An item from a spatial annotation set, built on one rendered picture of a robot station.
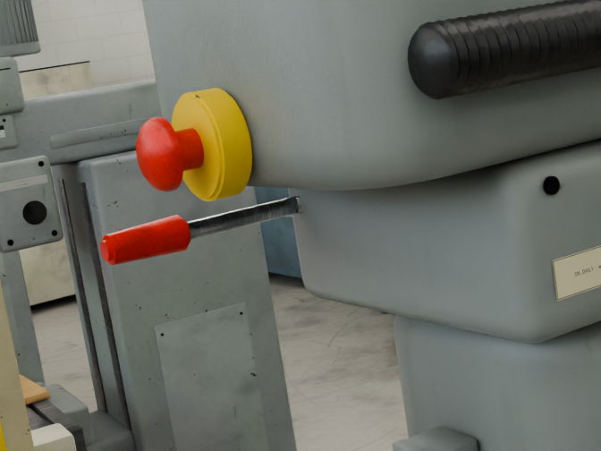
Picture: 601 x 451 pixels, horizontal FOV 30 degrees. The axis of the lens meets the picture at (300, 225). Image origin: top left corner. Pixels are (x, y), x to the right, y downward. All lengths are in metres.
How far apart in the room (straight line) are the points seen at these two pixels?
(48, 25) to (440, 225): 9.54
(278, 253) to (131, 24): 2.92
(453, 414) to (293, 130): 0.25
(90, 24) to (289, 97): 9.71
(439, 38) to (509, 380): 0.25
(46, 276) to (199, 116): 8.61
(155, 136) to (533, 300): 0.21
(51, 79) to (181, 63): 8.52
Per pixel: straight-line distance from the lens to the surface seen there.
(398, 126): 0.53
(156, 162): 0.59
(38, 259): 9.16
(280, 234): 8.44
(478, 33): 0.51
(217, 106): 0.60
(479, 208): 0.60
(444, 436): 0.73
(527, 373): 0.67
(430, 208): 0.64
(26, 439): 2.45
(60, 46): 10.14
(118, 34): 10.34
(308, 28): 0.54
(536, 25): 0.53
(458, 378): 0.72
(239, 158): 0.59
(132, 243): 0.70
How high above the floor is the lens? 1.81
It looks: 9 degrees down
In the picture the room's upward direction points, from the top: 9 degrees counter-clockwise
